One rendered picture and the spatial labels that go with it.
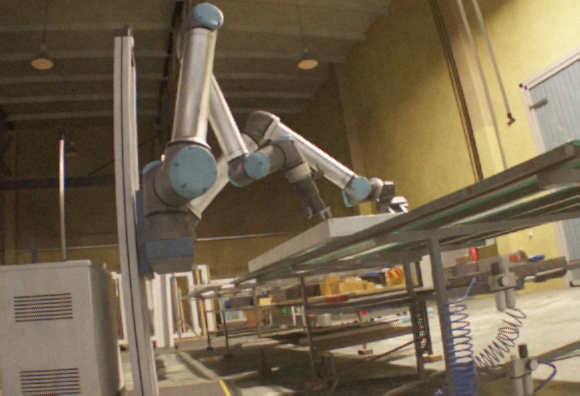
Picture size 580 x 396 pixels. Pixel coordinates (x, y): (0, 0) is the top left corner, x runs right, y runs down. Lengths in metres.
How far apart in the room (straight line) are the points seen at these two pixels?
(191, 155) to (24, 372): 0.89
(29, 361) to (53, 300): 0.22
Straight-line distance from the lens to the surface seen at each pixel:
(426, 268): 12.22
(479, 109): 10.36
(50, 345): 1.66
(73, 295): 1.64
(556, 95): 9.36
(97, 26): 13.75
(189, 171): 1.44
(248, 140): 2.32
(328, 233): 1.87
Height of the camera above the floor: 0.65
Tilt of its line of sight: 13 degrees up
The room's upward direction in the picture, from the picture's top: 8 degrees counter-clockwise
